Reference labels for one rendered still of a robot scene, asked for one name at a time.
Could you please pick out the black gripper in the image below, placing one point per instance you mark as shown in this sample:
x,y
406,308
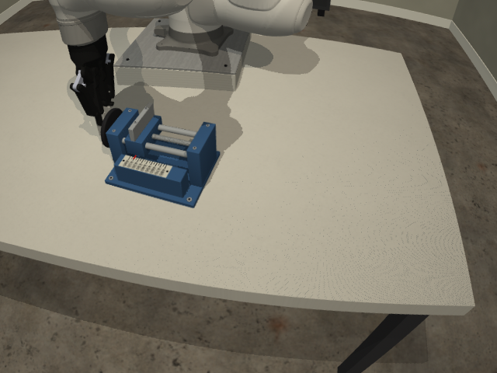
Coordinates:
x,y
94,78

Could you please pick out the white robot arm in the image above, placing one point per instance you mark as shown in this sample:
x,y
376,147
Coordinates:
x,y
195,26

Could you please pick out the blue bench vise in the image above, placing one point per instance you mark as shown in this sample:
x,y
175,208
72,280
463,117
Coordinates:
x,y
129,139

